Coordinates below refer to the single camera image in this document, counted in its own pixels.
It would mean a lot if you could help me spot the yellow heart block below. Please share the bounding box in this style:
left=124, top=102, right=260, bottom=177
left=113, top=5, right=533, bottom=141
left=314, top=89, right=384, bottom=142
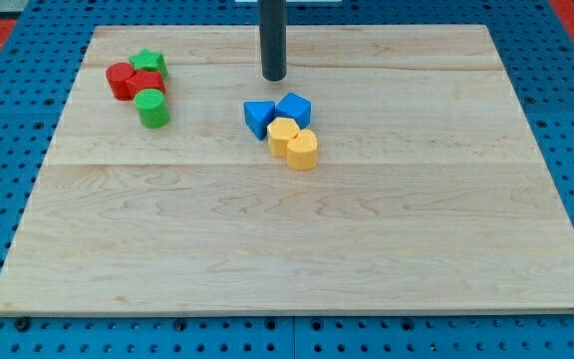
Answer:
left=286, top=129, right=318, bottom=171

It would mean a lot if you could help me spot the yellow hexagon block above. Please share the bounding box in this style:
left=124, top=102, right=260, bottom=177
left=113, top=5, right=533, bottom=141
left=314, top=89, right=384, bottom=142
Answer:
left=267, top=117, right=300, bottom=158

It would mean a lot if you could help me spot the blue triangle block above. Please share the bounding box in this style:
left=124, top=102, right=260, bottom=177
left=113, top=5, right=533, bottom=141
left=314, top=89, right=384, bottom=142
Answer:
left=243, top=101, right=275, bottom=141

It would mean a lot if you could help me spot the blue cube block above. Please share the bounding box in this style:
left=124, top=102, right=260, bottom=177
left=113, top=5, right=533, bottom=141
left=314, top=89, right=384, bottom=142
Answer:
left=275, top=93, right=312, bottom=129

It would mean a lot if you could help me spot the light wooden board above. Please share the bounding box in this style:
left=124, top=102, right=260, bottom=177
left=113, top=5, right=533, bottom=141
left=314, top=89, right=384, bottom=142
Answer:
left=0, top=25, right=574, bottom=317

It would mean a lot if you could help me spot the green cylinder block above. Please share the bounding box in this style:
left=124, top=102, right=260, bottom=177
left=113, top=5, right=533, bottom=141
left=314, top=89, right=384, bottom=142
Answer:
left=134, top=89, right=170, bottom=129

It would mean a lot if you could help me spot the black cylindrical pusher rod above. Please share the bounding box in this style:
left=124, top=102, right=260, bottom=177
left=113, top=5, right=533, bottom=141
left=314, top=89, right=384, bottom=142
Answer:
left=258, top=0, right=287, bottom=82

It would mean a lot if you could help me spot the red hexagon block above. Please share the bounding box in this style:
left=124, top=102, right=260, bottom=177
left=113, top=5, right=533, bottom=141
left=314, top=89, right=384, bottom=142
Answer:
left=126, top=70, right=166, bottom=99

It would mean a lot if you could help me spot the green star block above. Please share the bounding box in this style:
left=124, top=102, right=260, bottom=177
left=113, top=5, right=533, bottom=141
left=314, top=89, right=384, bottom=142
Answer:
left=129, top=48, right=168, bottom=78

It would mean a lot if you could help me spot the red cylinder block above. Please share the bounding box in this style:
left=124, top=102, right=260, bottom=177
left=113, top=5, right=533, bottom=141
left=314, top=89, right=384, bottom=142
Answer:
left=105, top=62, right=136, bottom=101

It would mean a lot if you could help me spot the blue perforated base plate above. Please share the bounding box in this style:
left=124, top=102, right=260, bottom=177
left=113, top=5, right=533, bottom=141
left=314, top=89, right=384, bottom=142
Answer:
left=0, top=1, right=574, bottom=358

